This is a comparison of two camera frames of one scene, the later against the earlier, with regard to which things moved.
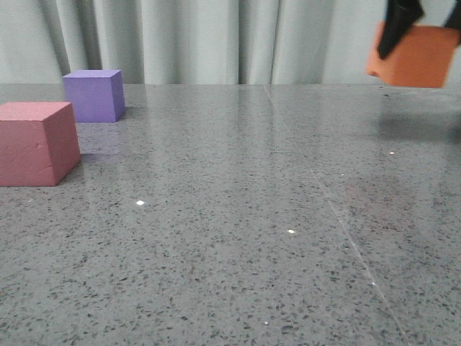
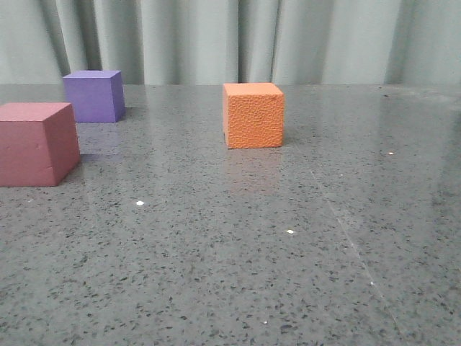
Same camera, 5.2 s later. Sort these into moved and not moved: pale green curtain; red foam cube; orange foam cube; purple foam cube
Moved: orange foam cube
Not moved: purple foam cube; red foam cube; pale green curtain
